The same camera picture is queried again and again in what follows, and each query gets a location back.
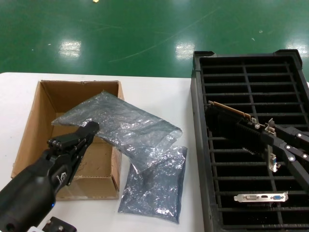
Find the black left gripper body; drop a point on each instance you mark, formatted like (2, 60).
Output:
(31, 193)

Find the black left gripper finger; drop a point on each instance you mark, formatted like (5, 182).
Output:
(71, 139)
(78, 157)

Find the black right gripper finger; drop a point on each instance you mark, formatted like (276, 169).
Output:
(298, 135)
(295, 162)

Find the grey antistatic bag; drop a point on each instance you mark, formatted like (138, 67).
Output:
(154, 188)
(125, 130)

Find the black graphics card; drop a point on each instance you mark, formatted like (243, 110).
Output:
(236, 130)
(253, 197)

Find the brown cardboard box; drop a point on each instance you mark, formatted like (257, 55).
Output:
(72, 94)

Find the black slotted container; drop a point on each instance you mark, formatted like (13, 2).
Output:
(199, 125)

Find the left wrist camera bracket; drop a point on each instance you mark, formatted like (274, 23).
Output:
(58, 224)

